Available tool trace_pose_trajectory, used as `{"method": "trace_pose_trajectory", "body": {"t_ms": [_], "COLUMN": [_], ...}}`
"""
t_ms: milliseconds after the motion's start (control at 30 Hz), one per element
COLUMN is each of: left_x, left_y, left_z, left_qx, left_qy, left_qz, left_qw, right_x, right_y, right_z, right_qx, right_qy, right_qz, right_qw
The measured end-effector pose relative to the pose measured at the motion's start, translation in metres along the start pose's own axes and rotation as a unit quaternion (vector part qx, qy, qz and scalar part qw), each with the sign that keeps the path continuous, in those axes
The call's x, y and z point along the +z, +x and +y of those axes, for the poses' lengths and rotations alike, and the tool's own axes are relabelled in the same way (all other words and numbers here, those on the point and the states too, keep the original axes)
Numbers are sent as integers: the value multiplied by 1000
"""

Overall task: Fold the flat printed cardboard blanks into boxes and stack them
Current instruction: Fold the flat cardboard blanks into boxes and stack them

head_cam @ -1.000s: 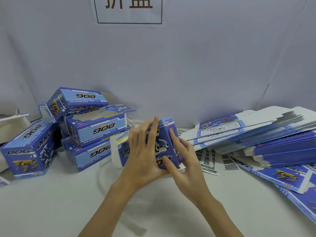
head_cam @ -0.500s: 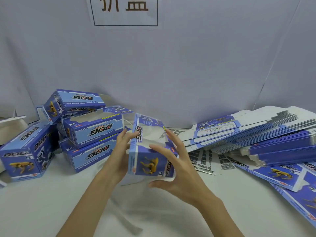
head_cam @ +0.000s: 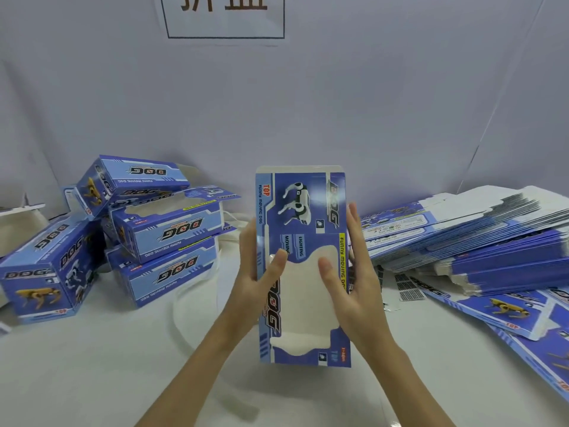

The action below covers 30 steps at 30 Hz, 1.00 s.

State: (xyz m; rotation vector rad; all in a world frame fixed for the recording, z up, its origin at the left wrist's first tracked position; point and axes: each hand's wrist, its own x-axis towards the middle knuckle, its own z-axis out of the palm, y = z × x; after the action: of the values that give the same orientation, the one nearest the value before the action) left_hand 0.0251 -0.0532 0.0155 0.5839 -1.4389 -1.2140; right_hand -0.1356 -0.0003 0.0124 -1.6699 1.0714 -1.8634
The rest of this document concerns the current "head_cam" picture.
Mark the person's right hand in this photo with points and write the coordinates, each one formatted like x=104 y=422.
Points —
x=360 y=306

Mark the person's left hand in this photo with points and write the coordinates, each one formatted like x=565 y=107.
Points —
x=249 y=306

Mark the person's right thumb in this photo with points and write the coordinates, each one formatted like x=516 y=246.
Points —
x=329 y=275

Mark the person's left thumb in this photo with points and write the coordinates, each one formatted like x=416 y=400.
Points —
x=274 y=267

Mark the blue dog toy box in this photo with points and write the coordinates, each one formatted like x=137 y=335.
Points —
x=133 y=177
x=302 y=208

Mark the person's left forearm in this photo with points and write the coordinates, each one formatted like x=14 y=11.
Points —
x=191 y=386

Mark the person's right forearm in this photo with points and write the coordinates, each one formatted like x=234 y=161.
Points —
x=413 y=391

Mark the barcode sticker sheet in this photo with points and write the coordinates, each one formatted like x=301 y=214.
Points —
x=409 y=286

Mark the folded blue box with window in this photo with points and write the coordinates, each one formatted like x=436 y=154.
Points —
x=178 y=229
x=169 y=275

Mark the pile of flat blue cartons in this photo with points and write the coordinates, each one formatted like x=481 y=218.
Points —
x=480 y=248

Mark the folded blue dog toy box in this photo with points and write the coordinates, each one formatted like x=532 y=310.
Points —
x=133 y=177

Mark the large folded blue toy box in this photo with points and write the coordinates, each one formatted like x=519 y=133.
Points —
x=44 y=271

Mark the white paper sign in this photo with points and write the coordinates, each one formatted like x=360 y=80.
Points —
x=222 y=17

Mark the beige cloth bag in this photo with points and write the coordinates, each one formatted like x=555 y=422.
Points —
x=20 y=229

